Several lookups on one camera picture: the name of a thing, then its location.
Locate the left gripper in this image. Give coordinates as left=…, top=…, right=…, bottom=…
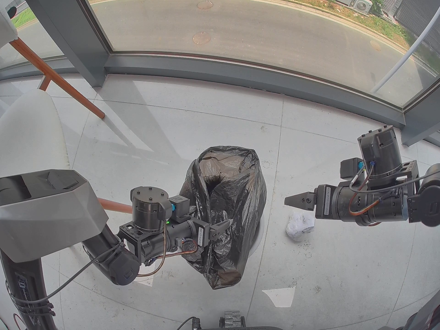
left=162, top=219, right=231, bottom=252

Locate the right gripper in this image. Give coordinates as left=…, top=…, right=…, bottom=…
left=284, top=183, right=410, bottom=227

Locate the white plastic wrapper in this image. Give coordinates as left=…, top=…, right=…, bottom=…
left=286, top=212, right=316, bottom=242

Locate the black plastic bag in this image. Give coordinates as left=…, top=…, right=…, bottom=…
left=179, top=145, right=267, bottom=290

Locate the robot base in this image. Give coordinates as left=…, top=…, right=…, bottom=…
left=199, top=309, right=283, bottom=330

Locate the white trash bin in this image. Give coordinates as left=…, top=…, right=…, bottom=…
left=253, top=215, right=267, bottom=258

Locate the white cushioned wooden chair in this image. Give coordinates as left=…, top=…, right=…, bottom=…
left=0, top=7, right=133, bottom=216

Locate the window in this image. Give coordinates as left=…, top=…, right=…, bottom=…
left=0, top=0, right=440, bottom=148

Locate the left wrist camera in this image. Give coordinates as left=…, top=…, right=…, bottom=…
left=168, top=195, right=195, bottom=223

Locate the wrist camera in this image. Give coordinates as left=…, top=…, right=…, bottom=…
left=340, top=157, right=366, bottom=186
left=168, top=195, right=195, bottom=223

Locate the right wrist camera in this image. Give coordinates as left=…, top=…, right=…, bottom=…
left=340, top=157, right=366, bottom=186

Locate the black cable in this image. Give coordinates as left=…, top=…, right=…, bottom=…
left=176, top=316, right=201, bottom=330

